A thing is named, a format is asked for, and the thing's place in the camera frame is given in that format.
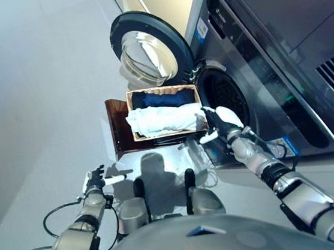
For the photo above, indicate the dark brown wooden stool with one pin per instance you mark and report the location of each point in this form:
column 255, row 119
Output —
column 120, row 127

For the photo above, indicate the small blue white sticker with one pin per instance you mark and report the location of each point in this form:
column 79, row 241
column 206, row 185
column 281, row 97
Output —
column 202, row 30

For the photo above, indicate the wicker laundry basket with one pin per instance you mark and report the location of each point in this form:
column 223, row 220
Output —
column 200, row 97

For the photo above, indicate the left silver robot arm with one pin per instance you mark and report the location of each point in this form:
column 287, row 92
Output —
column 74, row 241

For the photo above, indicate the round washing machine door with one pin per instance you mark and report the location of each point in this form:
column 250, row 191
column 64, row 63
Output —
column 146, row 52

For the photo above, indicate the energy label sticker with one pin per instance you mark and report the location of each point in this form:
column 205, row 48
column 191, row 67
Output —
column 282, row 147

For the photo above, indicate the blue garment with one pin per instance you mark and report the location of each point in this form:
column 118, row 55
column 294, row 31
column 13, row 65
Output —
column 164, row 98

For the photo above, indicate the white garment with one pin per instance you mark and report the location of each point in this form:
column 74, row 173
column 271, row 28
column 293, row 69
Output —
column 160, row 121

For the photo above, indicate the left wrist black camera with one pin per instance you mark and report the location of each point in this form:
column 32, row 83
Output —
column 109, row 201

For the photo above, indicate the grey robot torso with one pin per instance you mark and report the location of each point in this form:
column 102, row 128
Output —
column 205, row 247

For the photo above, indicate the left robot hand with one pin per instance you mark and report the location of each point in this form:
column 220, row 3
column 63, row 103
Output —
column 95, row 183

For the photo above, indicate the silver washing machine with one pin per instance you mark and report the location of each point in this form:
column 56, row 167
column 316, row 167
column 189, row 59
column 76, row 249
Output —
column 257, row 66

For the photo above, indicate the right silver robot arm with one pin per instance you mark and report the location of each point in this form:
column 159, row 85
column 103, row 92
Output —
column 301, row 194

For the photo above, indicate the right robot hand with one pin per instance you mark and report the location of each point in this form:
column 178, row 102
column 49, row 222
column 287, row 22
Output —
column 229, row 116

